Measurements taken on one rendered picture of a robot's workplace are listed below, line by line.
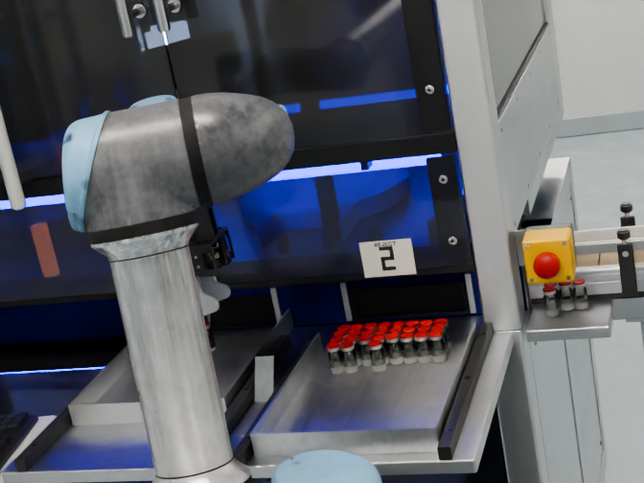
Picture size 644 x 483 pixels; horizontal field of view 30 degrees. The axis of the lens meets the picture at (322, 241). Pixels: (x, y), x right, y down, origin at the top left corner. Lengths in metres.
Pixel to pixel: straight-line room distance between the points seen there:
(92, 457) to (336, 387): 0.37
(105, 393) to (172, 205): 0.80
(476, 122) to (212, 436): 0.74
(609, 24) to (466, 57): 4.66
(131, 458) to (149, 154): 0.65
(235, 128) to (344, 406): 0.64
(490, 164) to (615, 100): 4.71
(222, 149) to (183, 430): 0.29
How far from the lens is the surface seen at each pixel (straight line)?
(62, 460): 1.82
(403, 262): 1.90
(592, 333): 1.91
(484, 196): 1.85
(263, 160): 1.25
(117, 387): 2.01
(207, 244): 1.77
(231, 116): 1.24
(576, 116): 6.55
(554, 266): 1.84
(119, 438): 1.83
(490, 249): 1.87
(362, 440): 1.62
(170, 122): 1.24
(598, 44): 6.46
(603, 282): 1.99
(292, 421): 1.75
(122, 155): 1.23
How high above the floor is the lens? 1.64
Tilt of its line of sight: 17 degrees down
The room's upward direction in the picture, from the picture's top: 11 degrees counter-clockwise
